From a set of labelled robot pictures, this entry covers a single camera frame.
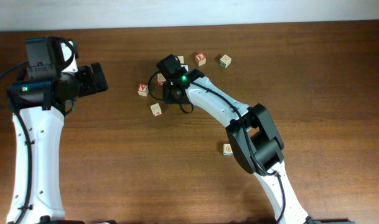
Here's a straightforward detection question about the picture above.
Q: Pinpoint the wooden block blue side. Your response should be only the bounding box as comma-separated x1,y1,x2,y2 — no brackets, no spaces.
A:
223,144,233,156

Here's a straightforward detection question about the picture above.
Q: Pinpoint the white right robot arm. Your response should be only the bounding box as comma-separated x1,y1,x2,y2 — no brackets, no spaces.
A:
156,54,313,224

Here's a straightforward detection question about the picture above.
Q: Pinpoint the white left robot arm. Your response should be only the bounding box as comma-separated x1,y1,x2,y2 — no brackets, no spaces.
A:
6,37,108,223

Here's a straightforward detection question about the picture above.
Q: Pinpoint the wooden block red bottom edge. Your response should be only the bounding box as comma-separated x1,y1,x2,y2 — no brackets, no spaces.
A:
150,103,162,116

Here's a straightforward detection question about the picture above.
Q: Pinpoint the wooden block green side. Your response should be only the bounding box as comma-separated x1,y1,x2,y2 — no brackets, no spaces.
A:
181,64,189,72

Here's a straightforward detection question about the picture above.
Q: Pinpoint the red letter A block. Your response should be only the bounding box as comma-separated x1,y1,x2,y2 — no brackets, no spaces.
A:
138,83,149,96

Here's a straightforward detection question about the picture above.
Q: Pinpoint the wooden block red X side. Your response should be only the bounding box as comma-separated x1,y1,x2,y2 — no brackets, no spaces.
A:
177,56,184,64

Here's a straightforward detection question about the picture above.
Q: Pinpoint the red letter E block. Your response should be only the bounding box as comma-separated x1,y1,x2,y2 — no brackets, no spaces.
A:
195,52,207,66

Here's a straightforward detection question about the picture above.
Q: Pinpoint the wooden block green corner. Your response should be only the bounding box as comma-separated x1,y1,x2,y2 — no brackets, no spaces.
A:
219,55,232,68

